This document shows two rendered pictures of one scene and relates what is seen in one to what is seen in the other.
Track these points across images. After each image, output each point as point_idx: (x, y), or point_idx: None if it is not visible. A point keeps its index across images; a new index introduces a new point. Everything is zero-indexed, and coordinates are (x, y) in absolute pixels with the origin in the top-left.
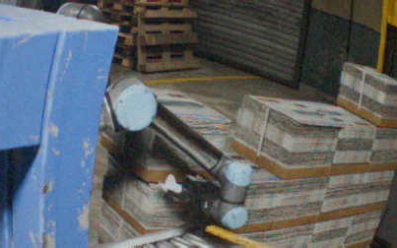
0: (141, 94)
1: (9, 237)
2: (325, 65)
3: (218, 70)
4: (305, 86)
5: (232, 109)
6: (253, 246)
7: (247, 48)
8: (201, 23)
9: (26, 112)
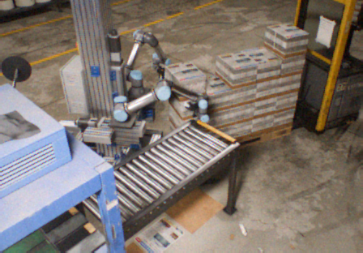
0: (164, 90)
1: (100, 199)
2: None
3: None
4: None
5: (246, 13)
6: (211, 130)
7: None
8: None
9: (96, 186)
